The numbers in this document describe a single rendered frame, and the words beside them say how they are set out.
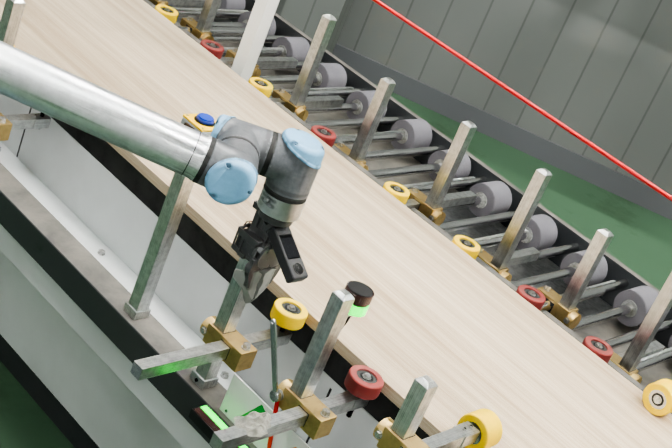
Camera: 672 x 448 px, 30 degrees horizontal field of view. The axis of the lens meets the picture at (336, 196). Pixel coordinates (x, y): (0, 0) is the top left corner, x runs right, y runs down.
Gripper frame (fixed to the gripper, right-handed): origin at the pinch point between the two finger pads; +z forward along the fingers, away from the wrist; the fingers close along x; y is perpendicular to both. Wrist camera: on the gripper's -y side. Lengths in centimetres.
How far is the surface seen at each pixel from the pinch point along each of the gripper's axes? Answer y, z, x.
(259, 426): -20.5, 14.1, 9.3
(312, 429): -22.8, 17.3, -5.3
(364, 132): 72, 9, -115
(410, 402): -39.7, -3.2, -6.1
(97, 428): 54, 87, -28
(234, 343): 4.6, 16.1, -6.3
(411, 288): 4, 11, -64
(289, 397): -14.5, 15.5, -5.3
